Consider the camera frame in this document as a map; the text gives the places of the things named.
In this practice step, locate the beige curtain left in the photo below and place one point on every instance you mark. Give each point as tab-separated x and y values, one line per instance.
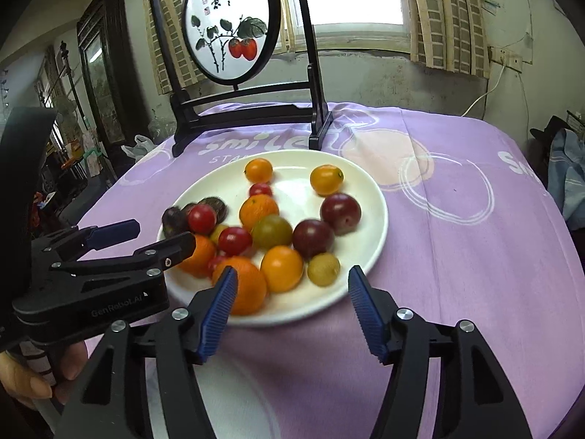
187	73

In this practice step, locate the dark passion fruit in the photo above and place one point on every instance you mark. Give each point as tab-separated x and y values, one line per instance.
188	207
174	222
217	205

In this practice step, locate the orange fruit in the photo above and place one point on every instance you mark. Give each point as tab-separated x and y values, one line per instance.
282	268

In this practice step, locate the white oval plate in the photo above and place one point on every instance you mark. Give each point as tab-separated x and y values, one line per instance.
292	223

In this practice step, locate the beige curtain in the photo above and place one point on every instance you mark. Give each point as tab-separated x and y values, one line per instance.
187	73
449	35

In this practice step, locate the small yellow-green fruit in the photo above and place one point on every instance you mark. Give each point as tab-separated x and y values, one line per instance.
215	235
323	269

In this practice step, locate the dark red plum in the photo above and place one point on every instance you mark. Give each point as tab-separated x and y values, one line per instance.
312	237
341	212

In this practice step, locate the small orange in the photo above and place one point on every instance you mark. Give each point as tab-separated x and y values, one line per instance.
259	170
197	264
255	208

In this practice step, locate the white plastic bag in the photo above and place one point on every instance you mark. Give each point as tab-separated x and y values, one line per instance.
143	145

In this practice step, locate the person's left hand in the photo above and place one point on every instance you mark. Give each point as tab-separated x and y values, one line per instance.
25	385

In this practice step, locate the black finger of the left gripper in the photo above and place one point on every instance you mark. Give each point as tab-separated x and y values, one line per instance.
160	255

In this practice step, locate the large textured orange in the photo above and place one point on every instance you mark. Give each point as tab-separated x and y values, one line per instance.
252	285

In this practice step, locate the yellow-orange lemon-like fruit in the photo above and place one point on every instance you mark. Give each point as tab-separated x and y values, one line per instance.
326	179

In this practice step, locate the dark wooden cabinet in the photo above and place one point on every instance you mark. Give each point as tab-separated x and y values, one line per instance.
110	74

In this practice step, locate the small yellow-green fruit back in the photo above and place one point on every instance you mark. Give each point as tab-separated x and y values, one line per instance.
215	235

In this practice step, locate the wall power socket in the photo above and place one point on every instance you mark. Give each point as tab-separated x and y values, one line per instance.
506	57

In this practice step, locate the red cherry tomato extra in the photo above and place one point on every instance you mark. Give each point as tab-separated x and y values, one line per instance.
213	263

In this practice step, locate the black framed round screen ornament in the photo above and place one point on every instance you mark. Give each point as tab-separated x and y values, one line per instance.
230	42

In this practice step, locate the red cherry tomato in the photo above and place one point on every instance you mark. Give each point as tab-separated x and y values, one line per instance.
260	189
234	241

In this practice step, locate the beige curtain right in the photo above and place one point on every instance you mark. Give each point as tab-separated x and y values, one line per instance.
449	35

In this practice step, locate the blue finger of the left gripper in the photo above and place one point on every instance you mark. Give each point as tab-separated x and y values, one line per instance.
79	242

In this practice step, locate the red cherry tomato hidden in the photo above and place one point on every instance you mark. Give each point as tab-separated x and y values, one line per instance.
202	219

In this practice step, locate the green-yellow plum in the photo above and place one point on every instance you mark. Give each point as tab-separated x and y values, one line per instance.
272	231

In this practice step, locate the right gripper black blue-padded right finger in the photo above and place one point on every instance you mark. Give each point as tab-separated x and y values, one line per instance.
475	397

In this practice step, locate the red cherry tomato front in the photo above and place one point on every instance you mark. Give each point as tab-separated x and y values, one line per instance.
234	241

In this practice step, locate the blue clothes on chair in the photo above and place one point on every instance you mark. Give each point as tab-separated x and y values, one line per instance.
566	182

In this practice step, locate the red cherry tomato back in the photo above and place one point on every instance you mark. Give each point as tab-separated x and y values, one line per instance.
260	189

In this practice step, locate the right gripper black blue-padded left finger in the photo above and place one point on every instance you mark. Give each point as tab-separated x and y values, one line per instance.
110	398

